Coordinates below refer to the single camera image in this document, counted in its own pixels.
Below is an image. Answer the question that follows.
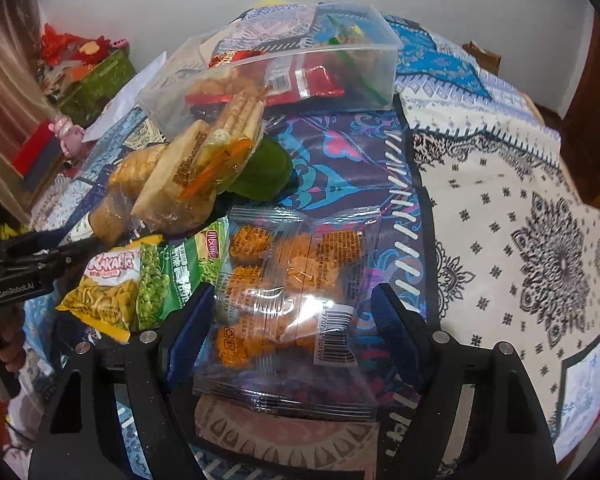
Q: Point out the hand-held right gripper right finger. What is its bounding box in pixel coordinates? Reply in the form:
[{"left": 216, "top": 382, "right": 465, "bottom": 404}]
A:
[{"left": 370, "top": 282, "right": 563, "bottom": 480}]

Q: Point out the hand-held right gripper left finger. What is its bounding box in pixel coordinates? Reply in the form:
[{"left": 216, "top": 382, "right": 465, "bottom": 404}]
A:
[{"left": 27, "top": 281, "right": 218, "bottom": 480}]

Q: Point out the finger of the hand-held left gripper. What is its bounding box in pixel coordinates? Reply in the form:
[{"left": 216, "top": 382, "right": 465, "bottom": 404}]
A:
[
  {"left": 0, "top": 230, "right": 78, "bottom": 263},
  {"left": 27, "top": 237, "right": 103, "bottom": 281}
]

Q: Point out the clear packet of brown biscuits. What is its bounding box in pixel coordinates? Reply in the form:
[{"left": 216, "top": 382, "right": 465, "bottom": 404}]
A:
[{"left": 89, "top": 144, "right": 167, "bottom": 253}]

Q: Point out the clear packet of orange crackers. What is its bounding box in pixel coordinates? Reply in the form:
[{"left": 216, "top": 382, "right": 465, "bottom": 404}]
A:
[{"left": 192, "top": 204, "right": 383, "bottom": 422}]

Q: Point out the clear plastic container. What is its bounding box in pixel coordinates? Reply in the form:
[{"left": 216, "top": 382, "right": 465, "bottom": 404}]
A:
[{"left": 135, "top": 4, "right": 402, "bottom": 133}]

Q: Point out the clear packet of fried snacks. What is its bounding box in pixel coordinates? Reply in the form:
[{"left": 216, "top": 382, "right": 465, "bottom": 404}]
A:
[{"left": 186, "top": 66, "right": 273, "bottom": 108}]

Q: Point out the person's left hand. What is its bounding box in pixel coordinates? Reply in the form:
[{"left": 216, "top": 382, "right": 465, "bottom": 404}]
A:
[{"left": 0, "top": 304, "right": 29, "bottom": 378}]

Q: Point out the yellow snack packet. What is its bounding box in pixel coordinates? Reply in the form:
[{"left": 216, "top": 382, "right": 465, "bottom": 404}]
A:
[{"left": 55, "top": 239, "right": 157, "bottom": 346}]

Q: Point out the green pea snack packet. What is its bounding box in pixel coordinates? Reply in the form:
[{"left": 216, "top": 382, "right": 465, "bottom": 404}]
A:
[{"left": 135, "top": 216, "right": 231, "bottom": 332}]

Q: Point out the red box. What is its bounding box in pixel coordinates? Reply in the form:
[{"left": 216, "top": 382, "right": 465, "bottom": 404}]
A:
[{"left": 16, "top": 120, "right": 68, "bottom": 181}]

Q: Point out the pink toy figure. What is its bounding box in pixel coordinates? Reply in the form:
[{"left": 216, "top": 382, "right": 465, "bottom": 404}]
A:
[{"left": 50, "top": 114, "right": 87, "bottom": 161}]

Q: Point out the patterned printed blanket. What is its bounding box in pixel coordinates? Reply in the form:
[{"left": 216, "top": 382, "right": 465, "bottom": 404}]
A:
[{"left": 22, "top": 4, "right": 600, "bottom": 480}]

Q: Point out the clear packet of round biscuits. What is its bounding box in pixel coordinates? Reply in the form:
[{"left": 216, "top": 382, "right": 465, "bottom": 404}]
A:
[{"left": 130, "top": 87, "right": 267, "bottom": 236}]

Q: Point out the white paper sheet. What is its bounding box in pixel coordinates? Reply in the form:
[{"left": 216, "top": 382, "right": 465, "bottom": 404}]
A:
[{"left": 82, "top": 52, "right": 168, "bottom": 143}]

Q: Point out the green printed box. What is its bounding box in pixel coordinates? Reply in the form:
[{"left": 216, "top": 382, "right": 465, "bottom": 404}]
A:
[{"left": 55, "top": 50, "right": 133, "bottom": 126}]

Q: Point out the green round snack packet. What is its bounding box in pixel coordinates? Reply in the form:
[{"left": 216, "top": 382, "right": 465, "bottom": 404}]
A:
[{"left": 227, "top": 134, "right": 292, "bottom": 202}]

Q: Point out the brown curtain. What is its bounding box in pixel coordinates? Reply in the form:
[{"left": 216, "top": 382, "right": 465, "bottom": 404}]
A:
[{"left": 0, "top": 0, "right": 48, "bottom": 161}]

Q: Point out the red and orange cloth pile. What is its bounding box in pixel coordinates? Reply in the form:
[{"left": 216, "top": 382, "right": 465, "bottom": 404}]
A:
[{"left": 39, "top": 24, "right": 131, "bottom": 78}]

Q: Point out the red label snack packet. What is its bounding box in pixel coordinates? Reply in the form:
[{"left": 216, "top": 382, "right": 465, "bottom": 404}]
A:
[{"left": 207, "top": 49, "right": 263, "bottom": 70}]

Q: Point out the green and clear snack packet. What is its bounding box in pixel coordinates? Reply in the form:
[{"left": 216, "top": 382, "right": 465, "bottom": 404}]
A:
[{"left": 322, "top": 14, "right": 383, "bottom": 103}]

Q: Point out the wooden door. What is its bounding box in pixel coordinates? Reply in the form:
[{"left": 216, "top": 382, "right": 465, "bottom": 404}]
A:
[{"left": 560, "top": 10, "right": 600, "bottom": 208}]

